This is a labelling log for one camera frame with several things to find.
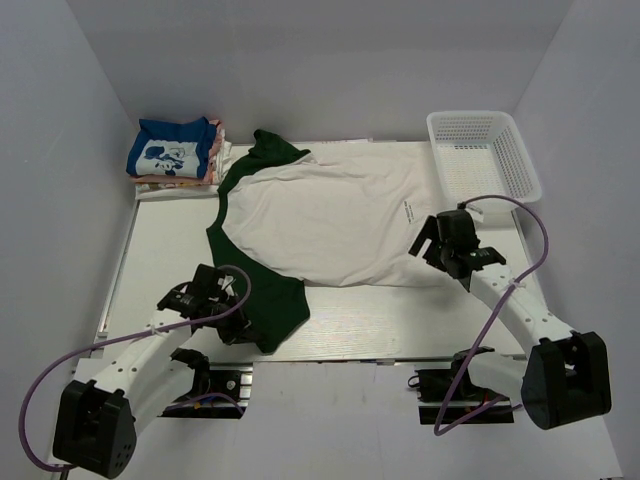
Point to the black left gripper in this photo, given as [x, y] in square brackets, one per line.
[232, 326]

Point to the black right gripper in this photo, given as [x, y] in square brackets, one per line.
[432, 245]

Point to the white green raglan t-shirt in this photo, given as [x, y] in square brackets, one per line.
[291, 218]

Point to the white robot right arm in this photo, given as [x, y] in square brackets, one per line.
[565, 376]

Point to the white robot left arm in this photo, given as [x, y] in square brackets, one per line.
[100, 420]

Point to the white plastic mesh basket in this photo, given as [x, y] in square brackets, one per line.
[480, 152]

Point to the white folded t-shirt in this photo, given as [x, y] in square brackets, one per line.
[220, 161]

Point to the blue folded t-shirt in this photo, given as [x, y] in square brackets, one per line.
[170, 150]

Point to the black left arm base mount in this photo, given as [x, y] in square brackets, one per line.
[218, 391]

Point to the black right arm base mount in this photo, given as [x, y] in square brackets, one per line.
[431, 385]

